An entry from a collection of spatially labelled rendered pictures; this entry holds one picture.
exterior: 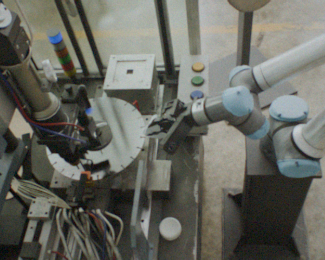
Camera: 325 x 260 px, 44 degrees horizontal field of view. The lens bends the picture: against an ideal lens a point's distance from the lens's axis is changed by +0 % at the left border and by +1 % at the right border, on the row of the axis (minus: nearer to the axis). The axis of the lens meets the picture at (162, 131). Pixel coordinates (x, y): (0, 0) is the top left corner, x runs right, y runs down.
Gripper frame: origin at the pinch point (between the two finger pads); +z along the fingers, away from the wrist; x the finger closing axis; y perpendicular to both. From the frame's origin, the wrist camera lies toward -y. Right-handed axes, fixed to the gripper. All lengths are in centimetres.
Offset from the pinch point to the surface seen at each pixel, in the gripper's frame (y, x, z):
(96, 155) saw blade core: -7.1, 4.2, 15.8
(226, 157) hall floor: 59, -91, 43
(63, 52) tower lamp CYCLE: 22.8, 26.5, 24.4
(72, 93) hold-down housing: -7.3, 28.1, -2.8
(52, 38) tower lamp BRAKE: 22.0, 33.0, 21.4
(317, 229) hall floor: 26, -120, 2
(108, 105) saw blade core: 13.2, 6.2, 18.2
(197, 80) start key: 32.9, -12.4, -1.9
